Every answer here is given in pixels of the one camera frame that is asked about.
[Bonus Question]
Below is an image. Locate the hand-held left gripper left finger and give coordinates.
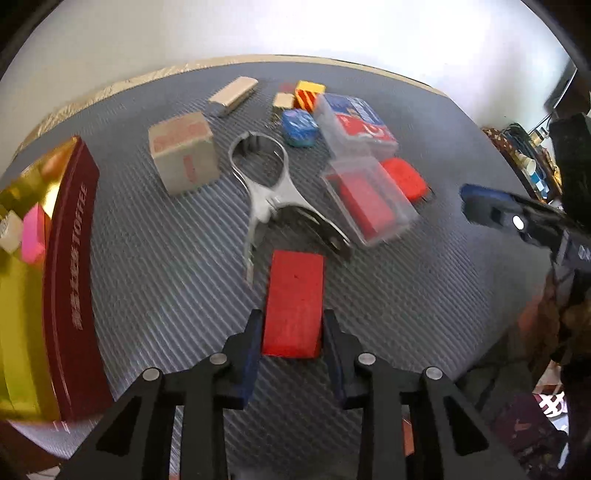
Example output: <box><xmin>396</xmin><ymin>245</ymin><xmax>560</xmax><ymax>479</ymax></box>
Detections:
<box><xmin>58</xmin><ymin>308</ymin><xmax>265</xmax><ymax>480</ymax></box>

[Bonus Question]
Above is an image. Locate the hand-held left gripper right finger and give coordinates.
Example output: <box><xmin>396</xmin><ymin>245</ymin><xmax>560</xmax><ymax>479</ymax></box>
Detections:
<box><xmin>322</xmin><ymin>308</ymin><xmax>527</xmax><ymax>480</ymax></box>

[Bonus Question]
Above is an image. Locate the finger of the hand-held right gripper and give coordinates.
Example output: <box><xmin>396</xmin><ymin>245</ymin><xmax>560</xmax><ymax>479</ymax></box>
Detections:
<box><xmin>460</xmin><ymin>184</ymin><xmax>568</xmax><ymax>253</ymax></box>

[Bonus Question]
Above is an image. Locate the red rectangular block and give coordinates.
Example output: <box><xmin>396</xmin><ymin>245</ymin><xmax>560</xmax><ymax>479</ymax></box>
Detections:
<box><xmin>262</xmin><ymin>250</ymin><xmax>326</xmax><ymax>360</ymax></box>

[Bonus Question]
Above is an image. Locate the red rounded block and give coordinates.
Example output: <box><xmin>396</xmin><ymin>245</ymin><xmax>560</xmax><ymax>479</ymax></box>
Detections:
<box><xmin>381</xmin><ymin>158</ymin><xmax>430</xmax><ymax>203</ymax></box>

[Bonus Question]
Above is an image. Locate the silver metal plier tool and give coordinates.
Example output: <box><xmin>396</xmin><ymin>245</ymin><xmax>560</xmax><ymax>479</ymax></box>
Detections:
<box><xmin>228</xmin><ymin>131</ymin><xmax>352</xmax><ymax>284</ymax></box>

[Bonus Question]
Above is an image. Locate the clear box blue red label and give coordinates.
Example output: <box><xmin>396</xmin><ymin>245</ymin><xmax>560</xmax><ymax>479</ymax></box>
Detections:
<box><xmin>314</xmin><ymin>92</ymin><xmax>399</xmax><ymax>160</ymax></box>

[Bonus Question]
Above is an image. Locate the red tin box gold inside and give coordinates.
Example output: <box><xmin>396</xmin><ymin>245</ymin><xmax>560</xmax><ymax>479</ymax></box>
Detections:
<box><xmin>0</xmin><ymin>135</ymin><xmax>116</xmax><ymax>424</ymax></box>

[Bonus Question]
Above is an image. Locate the small cardboard box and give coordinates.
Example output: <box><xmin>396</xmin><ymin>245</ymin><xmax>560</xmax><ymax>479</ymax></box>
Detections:
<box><xmin>148</xmin><ymin>111</ymin><xmax>221</xmax><ymax>197</ymax></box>

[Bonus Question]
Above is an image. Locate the blue patterned small block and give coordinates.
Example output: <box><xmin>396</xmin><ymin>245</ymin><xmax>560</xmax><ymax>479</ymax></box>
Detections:
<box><xmin>281</xmin><ymin>109</ymin><xmax>319</xmax><ymax>149</ymax></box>

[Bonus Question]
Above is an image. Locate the yellow red striped block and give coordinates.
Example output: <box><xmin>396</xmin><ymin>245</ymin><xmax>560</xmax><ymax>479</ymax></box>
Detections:
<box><xmin>294</xmin><ymin>80</ymin><xmax>328</xmax><ymax>112</ymax></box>

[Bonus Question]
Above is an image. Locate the grey mesh table mat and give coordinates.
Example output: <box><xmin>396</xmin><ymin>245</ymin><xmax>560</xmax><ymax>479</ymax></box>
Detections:
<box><xmin>0</xmin><ymin>54</ymin><xmax>540</xmax><ymax>462</ymax></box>

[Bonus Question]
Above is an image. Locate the clear box with red block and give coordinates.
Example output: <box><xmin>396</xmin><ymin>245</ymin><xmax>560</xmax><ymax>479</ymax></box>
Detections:
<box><xmin>322</xmin><ymin>154</ymin><xmax>413</xmax><ymax>248</ymax></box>

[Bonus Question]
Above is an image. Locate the dark patterned cloth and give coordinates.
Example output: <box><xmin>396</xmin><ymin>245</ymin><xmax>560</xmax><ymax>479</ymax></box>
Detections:
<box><xmin>487</xmin><ymin>392</ymin><xmax>570</xmax><ymax>468</ymax></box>

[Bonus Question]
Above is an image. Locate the pink eraser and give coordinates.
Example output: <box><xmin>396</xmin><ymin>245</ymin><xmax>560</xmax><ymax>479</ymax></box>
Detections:
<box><xmin>21</xmin><ymin>204</ymin><xmax>47</xmax><ymax>264</ymax></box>

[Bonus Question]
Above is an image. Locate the long beige wooden block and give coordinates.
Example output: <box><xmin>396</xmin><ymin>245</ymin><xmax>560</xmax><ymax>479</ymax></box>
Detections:
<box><xmin>208</xmin><ymin>76</ymin><xmax>259</xmax><ymax>119</ymax></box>

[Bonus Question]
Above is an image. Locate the white small block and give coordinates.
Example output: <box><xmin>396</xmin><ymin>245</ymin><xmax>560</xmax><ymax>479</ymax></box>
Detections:
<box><xmin>0</xmin><ymin>215</ymin><xmax>24</xmax><ymax>254</ymax></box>

